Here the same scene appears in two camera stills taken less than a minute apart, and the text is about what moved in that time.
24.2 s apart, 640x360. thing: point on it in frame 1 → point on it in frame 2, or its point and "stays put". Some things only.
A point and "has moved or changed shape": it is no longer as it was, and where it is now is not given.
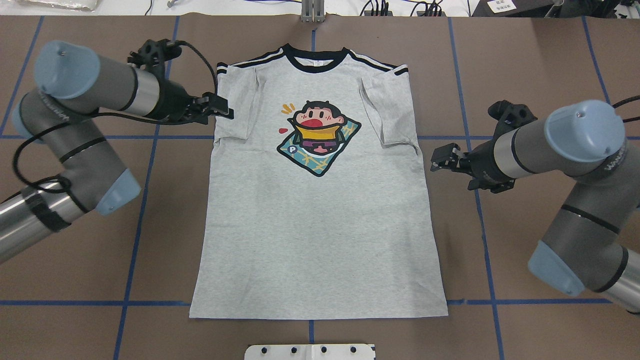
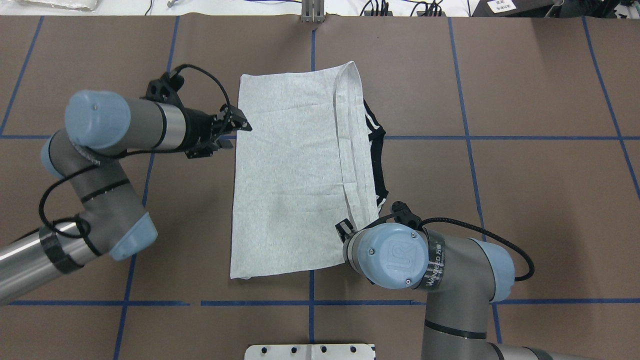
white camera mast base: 309,352 stays put
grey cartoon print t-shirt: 318,206 has moved or changed shape
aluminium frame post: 313,11 stays put
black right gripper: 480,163 → 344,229
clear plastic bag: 85,5 stays put
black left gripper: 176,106 → 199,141
